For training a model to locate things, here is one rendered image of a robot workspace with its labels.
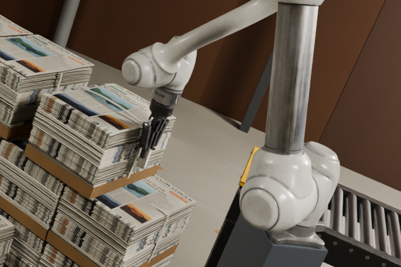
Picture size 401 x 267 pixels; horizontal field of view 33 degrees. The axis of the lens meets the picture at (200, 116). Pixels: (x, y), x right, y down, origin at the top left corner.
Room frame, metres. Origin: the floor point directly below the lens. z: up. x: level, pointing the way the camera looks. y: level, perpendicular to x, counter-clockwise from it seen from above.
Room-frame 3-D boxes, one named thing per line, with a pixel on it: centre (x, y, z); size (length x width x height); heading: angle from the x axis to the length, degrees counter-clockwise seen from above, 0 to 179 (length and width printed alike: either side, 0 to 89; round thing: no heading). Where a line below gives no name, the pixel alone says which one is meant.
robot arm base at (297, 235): (1.82, -0.37, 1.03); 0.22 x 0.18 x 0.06; 119
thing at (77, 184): (1.95, 0.32, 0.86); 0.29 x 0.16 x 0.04; 66
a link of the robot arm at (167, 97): (2.00, 0.13, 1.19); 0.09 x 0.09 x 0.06
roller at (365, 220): (2.58, -0.80, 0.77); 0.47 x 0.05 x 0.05; 175
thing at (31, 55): (2.23, 0.63, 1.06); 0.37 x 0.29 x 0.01; 158
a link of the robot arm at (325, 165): (1.80, -0.35, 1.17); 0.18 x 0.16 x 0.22; 155
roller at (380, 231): (2.57, -0.87, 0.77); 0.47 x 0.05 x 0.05; 175
